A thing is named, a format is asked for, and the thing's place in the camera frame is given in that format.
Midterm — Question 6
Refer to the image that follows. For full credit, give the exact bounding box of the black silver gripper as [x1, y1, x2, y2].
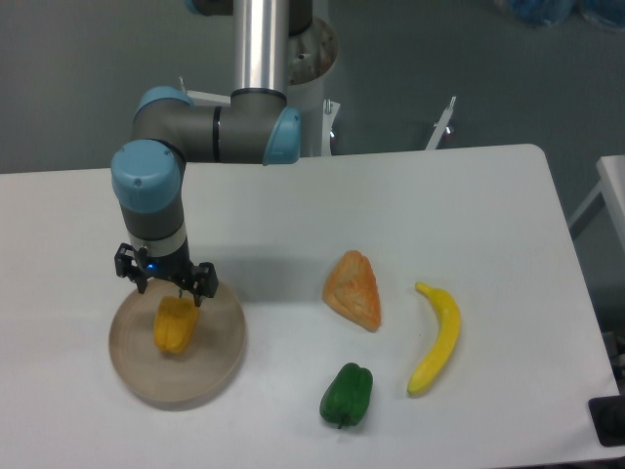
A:
[114, 232, 218, 308]

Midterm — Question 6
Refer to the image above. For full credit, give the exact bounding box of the yellow toy bell pepper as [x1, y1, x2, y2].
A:
[153, 296, 199, 355]

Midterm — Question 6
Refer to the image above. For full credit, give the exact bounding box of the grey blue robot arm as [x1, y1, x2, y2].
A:
[110, 1, 313, 306]

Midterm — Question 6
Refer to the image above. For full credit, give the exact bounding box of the green toy bell pepper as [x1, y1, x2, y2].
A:
[319, 362, 374, 429]

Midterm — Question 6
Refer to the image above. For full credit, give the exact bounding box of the white left stand leg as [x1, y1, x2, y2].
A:
[178, 75, 230, 107]

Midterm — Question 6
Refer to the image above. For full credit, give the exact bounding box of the white stand leg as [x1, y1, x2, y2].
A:
[178, 75, 230, 107]
[425, 96, 457, 150]

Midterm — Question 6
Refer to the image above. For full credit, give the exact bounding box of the orange toy pastry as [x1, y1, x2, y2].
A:
[322, 250, 382, 332]

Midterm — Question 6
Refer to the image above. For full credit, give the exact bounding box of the yellow toy banana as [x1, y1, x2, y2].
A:
[406, 282, 462, 397]

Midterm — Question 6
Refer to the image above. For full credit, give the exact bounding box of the white right stand leg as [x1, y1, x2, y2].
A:
[425, 96, 457, 150]

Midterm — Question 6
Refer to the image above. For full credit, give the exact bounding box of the white side table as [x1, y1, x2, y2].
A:
[567, 155, 624, 245]

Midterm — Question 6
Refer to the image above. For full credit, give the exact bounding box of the black device at edge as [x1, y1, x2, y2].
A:
[588, 395, 625, 448]

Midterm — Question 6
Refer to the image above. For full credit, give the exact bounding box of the blue plastic bag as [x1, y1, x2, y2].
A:
[494, 0, 624, 33]

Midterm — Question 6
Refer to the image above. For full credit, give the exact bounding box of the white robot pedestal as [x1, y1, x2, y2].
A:
[285, 14, 339, 158]

